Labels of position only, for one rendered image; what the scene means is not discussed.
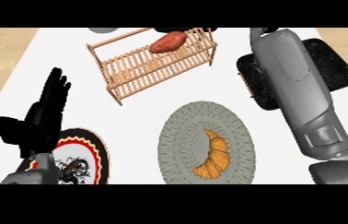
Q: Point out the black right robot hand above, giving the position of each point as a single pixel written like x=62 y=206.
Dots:
x=269 y=29

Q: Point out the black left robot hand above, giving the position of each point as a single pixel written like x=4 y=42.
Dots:
x=42 y=123

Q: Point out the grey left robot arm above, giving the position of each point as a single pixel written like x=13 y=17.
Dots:
x=31 y=174

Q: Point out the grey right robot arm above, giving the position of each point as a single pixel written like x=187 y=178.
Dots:
x=293 y=89

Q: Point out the reddish brown sweet potato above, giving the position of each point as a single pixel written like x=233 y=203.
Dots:
x=166 y=42

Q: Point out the wooden slatted tiered shelf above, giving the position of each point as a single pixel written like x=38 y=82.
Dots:
x=140 y=66

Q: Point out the grey oval woven placemat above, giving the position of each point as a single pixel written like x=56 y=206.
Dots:
x=181 y=141

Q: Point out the black rimmed dragon plate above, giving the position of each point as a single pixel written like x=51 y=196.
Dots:
x=88 y=160

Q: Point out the black marbled cutting board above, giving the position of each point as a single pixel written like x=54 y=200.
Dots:
x=255 y=80

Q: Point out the black object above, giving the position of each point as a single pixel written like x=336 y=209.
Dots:
x=169 y=29

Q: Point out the grey round object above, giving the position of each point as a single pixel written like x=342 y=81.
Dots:
x=103 y=29

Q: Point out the golden brown croissant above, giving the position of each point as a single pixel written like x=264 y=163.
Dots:
x=216 y=157

